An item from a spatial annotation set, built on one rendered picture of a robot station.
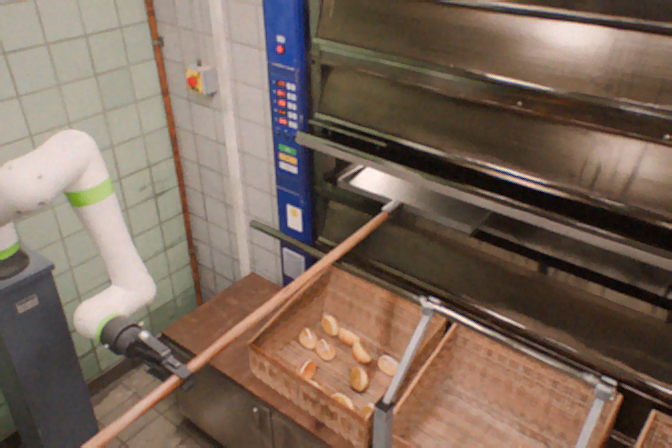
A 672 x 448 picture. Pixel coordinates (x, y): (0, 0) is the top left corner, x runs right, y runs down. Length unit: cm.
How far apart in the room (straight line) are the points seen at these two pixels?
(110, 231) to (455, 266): 113
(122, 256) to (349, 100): 91
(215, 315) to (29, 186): 133
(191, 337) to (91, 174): 111
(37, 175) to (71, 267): 139
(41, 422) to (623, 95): 198
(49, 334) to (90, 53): 111
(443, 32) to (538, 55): 29
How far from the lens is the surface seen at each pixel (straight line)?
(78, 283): 299
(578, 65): 176
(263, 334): 237
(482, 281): 216
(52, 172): 160
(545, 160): 186
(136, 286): 184
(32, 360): 223
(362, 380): 230
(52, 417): 240
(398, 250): 229
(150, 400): 158
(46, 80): 264
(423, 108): 202
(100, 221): 175
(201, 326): 267
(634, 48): 173
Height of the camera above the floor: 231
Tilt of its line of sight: 32 degrees down
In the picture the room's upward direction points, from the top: 1 degrees counter-clockwise
